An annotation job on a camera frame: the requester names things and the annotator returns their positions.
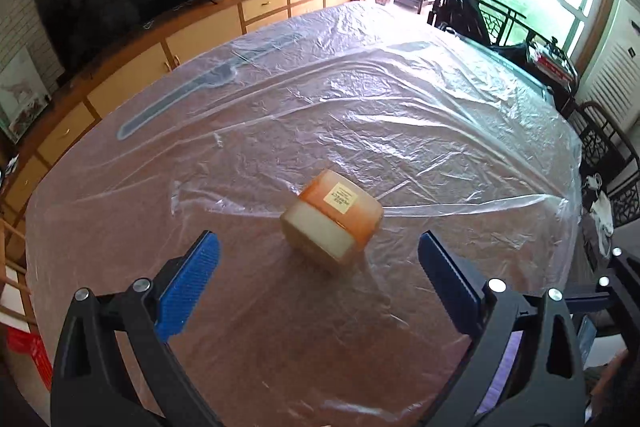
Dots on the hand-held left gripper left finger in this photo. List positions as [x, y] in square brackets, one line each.
[192, 282]

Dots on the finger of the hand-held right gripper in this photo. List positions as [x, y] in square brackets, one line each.
[622, 287]

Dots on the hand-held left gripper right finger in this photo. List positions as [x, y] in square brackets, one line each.
[450, 277]

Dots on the orange translucent plastic container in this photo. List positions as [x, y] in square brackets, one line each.
[335, 217]

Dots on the white crumpled cloth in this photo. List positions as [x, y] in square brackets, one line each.
[600, 212]

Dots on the black ornate metal chair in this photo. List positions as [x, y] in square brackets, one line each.
[610, 147]

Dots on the red plastic basket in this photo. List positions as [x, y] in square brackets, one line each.
[32, 354]

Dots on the light wooden chair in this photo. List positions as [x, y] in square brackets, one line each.
[15, 272]

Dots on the clear plastic table cover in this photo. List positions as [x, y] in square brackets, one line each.
[350, 107]

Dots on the white slatted air conditioner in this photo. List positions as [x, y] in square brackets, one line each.
[617, 57]

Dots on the stack of red books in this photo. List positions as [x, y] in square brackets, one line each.
[555, 62]

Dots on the long wooden drawer cabinet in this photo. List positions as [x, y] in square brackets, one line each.
[200, 37]

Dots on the white animal picture canvas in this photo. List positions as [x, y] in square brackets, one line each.
[20, 97]

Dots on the black jacket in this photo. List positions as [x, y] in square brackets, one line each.
[460, 9]

